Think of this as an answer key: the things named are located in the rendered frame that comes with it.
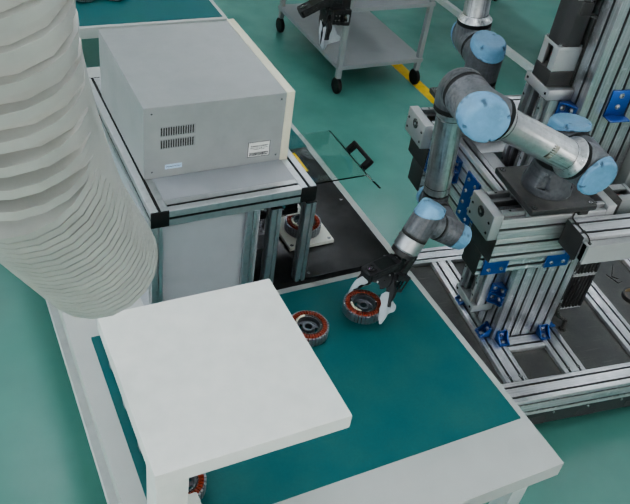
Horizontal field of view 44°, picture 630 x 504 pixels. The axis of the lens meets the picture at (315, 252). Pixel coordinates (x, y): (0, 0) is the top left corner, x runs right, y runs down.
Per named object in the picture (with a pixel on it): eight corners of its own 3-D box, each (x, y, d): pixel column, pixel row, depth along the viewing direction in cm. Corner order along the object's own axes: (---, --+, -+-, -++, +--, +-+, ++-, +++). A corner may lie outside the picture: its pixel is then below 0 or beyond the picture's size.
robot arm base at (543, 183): (554, 169, 239) (565, 142, 233) (581, 198, 228) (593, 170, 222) (511, 172, 234) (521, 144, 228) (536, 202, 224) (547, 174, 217)
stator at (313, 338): (335, 331, 214) (337, 322, 212) (312, 354, 206) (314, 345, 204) (302, 312, 218) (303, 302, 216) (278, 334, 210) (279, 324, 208)
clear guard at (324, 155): (343, 144, 240) (346, 127, 237) (380, 188, 225) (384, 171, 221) (244, 159, 227) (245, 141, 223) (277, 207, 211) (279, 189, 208)
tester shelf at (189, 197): (224, 77, 250) (225, 64, 247) (315, 200, 205) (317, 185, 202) (84, 92, 232) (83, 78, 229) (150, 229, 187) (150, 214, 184)
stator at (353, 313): (363, 292, 223) (365, 282, 221) (389, 316, 217) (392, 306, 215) (333, 306, 217) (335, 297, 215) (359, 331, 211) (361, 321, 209)
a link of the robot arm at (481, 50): (468, 83, 255) (479, 45, 246) (456, 64, 265) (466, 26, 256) (502, 85, 257) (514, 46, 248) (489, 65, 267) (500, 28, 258)
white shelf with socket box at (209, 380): (252, 418, 188) (269, 277, 159) (318, 552, 164) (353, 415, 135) (106, 461, 174) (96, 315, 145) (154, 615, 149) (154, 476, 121)
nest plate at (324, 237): (313, 214, 251) (313, 210, 250) (333, 242, 241) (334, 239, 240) (270, 221, 244) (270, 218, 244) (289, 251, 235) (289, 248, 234)
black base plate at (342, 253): (305, 152, 282) (305, 147, 280) (392, 264, 240) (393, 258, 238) (179, 171, 263) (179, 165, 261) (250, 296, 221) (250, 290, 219)
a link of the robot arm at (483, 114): (603, 141, 217) (462, 63, 189) (631, 171, 206) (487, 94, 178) (573, 174, 223) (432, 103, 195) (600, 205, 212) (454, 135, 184)
